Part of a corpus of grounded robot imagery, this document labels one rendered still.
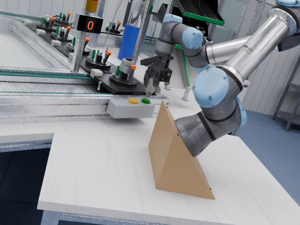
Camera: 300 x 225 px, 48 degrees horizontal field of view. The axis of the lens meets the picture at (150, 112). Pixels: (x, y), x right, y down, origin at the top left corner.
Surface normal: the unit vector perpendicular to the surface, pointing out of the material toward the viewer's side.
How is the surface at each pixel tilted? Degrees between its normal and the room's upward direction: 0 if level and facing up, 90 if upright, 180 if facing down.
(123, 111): 90
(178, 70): 45
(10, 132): 0
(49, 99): 90
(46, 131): 0
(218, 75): 58
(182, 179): 90
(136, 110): 90
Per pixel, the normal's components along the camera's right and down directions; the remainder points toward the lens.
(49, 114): 0.59, 0.44
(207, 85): -0.49, -0.44
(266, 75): 0.15, 0.39
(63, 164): 0.27, -0.90
